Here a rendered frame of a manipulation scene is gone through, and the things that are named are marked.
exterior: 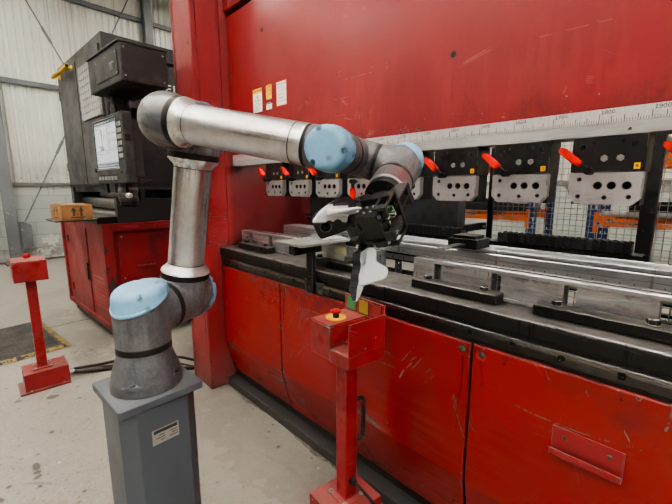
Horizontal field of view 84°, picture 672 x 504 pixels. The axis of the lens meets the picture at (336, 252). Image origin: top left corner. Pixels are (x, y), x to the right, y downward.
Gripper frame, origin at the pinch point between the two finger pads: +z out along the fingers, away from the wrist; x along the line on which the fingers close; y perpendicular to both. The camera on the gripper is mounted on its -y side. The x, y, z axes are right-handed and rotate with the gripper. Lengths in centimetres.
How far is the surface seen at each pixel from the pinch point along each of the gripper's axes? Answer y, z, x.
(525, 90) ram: 21, -80, 7
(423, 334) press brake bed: -15, -42, 63
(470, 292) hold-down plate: 1, -51, 53
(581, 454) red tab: 27, -20, 78
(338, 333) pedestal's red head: -38, -31, 52
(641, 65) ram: 45, -74, 6
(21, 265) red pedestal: -236, -32, 10
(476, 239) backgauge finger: -3, -85, 57
